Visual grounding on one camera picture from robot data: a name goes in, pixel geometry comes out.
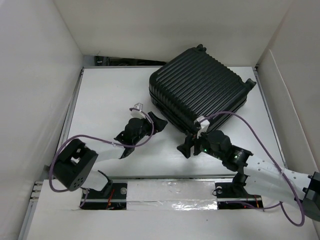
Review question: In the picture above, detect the black hard-shell suitcase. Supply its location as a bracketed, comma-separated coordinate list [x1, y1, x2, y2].
[149, 44, 256, 135]

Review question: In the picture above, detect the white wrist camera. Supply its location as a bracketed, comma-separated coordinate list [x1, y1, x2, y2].
[129, 102, 146, 119]
[194, 115, 210, 139]

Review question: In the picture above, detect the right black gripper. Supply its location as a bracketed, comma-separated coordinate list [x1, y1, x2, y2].
[176, 126, 224, 161]

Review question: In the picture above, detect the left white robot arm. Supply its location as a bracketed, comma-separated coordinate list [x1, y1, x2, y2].
[49, 108, 168, 199]

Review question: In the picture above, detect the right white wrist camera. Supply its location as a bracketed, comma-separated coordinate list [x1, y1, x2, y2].
[194, 115, 210, 139]

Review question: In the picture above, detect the aluminium rail with mounts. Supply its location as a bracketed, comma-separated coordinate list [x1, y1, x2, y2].
[29, 173, 301, 211]

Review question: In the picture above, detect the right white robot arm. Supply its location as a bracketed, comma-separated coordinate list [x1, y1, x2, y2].
[177, 130, 320, 222]

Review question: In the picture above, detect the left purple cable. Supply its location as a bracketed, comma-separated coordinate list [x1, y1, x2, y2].
[48, 107, 156, 208]

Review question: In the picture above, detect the purple cable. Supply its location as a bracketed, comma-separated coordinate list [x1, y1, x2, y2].
[199, 111, 306, 227]
[48, 107, 156, 208]

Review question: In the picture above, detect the dark equipment behind table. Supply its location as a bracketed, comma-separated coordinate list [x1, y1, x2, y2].
[94, 56, 167, 67]

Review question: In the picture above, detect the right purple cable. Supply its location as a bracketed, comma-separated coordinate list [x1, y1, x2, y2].
[199, 111, 306, 227]

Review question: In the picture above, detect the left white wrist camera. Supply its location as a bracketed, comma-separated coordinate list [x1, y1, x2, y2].
[129, 102, 146, 119]

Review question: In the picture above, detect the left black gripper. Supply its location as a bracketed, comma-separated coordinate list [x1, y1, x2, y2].
[132, 112, 166, 146]

